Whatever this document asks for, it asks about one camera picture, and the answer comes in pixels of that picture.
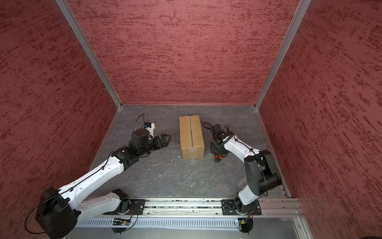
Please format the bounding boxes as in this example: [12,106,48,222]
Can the brown cardboard express box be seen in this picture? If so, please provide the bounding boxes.
[179,115,205,160]

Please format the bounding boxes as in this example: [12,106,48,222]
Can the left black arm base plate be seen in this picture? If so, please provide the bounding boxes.
[113,199,146,215]

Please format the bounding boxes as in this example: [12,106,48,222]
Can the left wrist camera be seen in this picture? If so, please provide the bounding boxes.
[142,122,155,136]

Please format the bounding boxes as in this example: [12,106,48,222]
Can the aluminium corner post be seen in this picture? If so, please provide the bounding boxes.
[254,0,311,111]
[55,0,123,111]

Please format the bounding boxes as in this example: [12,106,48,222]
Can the right aluminium corner post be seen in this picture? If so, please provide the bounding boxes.
[254,0,311,111]

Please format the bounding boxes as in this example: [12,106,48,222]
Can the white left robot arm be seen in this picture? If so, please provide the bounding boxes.
[35,126,172,239]

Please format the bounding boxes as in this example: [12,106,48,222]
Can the red black utility knife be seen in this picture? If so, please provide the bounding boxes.
[214,154,222,163]

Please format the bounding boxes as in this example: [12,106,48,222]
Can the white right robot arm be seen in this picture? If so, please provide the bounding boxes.
[203,122,282,213]

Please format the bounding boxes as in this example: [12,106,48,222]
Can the left aluminium corner post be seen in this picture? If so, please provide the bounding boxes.
[55,0,123,111]

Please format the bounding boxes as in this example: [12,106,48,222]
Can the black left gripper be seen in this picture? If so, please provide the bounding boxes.
[138,134,172,156]

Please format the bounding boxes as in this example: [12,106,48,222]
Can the aluminium front rail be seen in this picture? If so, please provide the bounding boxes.
[83,197,303,217]

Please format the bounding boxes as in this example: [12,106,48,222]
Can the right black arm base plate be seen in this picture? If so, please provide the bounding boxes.
[221,198,262,216]

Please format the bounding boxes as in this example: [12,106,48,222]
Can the white slotted cable duct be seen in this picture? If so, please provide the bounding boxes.
[77,217,239,230]

